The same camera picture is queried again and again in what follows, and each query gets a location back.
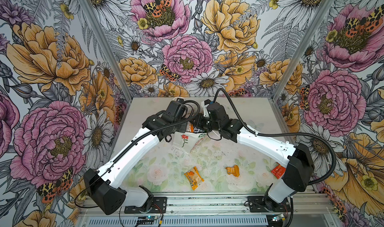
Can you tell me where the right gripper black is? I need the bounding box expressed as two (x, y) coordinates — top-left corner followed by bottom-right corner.
(189, 112), (222, 132)

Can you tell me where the green Fox's lemon candy bag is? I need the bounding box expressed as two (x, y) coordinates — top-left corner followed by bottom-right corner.
(194, 127), (208, 134)

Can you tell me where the white paper gift bag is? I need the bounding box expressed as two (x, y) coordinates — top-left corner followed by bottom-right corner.
(173, 120), (220, 154)

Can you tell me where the small orange yellow snack packet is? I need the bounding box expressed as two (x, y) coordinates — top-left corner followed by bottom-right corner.
(184, 167), (205, 191)

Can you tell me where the small orange candy packet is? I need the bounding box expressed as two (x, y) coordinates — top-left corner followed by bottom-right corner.
(226, 165), (240, 178)

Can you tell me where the small red snack packet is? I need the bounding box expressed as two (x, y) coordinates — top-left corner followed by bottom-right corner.
(271, 164), (286, 179)

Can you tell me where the orange Fox's fruits candy bag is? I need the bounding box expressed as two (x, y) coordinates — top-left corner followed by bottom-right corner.
(187, 123), (195, 133)

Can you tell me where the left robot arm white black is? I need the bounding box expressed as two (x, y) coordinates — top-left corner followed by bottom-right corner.
(84, 98), (201, 215)

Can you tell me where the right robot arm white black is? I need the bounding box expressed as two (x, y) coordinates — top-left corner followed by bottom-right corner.
(192, 99), (315, 212)

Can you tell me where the floral table mat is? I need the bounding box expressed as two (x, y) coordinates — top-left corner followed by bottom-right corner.
(123, 138), (278, 193)

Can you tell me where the green circuit board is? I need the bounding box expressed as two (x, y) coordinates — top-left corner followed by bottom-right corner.
(271, 214), (286, 222)

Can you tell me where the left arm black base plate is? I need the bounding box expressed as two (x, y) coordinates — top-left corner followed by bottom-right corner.
(124, 197), (168, 214)

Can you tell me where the aluminium front rail frame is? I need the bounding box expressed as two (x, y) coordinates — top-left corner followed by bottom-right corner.
(76, 192), (335, 217)

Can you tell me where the white slotted cable duct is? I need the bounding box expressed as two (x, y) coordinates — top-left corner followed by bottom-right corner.
(83, 215), (268, 227)

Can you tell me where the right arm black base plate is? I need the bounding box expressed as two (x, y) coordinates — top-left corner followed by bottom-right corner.
(245, 195), (291, 213)

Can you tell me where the right black corrugated cable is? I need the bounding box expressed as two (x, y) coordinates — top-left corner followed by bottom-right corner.
(212, 88), (337, 186)

